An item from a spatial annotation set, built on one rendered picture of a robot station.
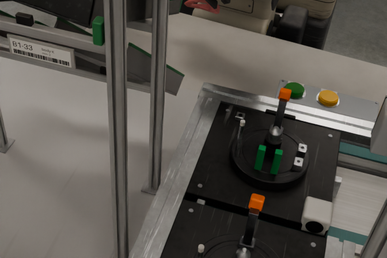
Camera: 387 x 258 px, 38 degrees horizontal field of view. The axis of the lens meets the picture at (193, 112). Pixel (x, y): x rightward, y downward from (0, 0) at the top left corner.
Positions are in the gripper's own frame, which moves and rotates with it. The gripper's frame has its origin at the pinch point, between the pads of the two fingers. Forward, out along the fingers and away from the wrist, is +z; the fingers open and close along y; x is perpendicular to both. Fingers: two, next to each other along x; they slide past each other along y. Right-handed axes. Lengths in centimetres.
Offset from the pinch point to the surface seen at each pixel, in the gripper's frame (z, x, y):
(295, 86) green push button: -23.7, 9.1, 24.7
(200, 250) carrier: -28, -25, 64
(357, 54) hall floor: 17, 169, -69
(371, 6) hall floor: 18, 195, -113
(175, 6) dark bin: -18.3, -27.0, 25.5
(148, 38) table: 17.1, 7.8, 6.5
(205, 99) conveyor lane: -9.6, -2.4, 30.9
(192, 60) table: 5.7, 11.9, 12.5
